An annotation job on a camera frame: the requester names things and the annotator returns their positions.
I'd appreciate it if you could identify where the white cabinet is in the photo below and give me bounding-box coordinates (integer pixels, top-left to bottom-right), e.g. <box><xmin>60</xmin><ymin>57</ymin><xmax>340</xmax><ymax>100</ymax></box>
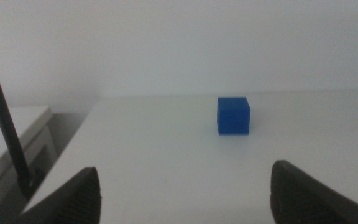
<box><xmin>0</xmin><ymin>105</ymin><xmax>58</xmax><ymax>224</ymax></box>

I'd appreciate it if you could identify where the blue cube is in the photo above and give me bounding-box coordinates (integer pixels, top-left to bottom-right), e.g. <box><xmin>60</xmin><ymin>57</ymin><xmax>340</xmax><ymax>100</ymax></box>
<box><xmin>216</xmin><ymin>96</ymin><xmax>252</xmax><ymax>136</ymax></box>

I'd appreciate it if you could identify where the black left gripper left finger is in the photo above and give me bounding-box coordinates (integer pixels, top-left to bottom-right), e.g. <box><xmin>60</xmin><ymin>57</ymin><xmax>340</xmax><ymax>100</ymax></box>
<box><xmin>17</xmin><ymin>167</ymin><xmax>101</xmax><ymax>224</ymax></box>

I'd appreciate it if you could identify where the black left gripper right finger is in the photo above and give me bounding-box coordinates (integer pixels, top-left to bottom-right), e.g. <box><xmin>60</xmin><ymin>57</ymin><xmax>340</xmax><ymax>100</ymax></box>
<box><xmin>269</xmin><ymin>159</ymin><xmax>358</xmax><ymax>224</ymax></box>

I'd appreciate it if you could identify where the thin black pole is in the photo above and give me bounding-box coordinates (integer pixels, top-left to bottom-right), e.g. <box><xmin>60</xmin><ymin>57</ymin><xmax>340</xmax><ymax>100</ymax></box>
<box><xmin>0</xmin><ymin>23</ymin><xmax>34</xmax><ymax>200</ymax></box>

